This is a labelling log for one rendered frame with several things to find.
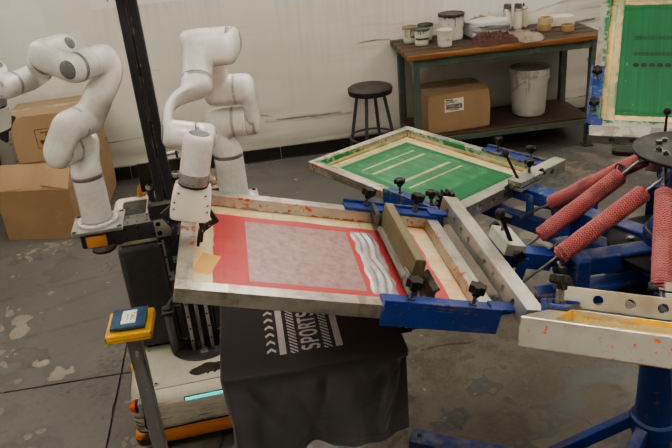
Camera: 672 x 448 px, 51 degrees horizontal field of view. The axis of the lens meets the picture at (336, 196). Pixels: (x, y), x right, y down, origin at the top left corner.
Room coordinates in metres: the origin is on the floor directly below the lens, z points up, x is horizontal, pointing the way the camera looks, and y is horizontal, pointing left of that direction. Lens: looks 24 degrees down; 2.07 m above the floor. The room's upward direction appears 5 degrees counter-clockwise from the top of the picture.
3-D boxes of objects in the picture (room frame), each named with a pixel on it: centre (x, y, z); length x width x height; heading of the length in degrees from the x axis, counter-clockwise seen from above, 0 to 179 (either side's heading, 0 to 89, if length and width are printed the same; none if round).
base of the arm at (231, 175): (2.14, 0.34, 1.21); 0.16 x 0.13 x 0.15; 10
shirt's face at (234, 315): (1.67, 0.11, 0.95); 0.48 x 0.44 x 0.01; 97
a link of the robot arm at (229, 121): (2.13, 0.32, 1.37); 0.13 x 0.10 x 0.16; 88
